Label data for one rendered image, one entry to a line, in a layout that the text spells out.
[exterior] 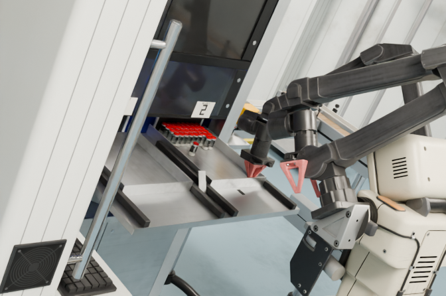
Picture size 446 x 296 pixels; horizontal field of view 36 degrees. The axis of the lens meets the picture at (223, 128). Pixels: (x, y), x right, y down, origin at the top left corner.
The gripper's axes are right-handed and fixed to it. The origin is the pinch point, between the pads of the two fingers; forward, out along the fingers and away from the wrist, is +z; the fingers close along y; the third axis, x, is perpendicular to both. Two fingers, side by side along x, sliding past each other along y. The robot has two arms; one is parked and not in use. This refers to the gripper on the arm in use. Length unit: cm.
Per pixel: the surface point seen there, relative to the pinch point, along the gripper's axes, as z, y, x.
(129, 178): 0.7, 7.1, 45.2
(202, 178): -2.0, -0.8, 23.9
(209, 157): -1.3, 16.5, 3.9
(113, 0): -54, -40, 102
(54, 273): 4, -30, 92
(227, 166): -0.4, 11.0, -0.2
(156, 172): 0.2, 9.4, 33.0
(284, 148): 51, 155, -230
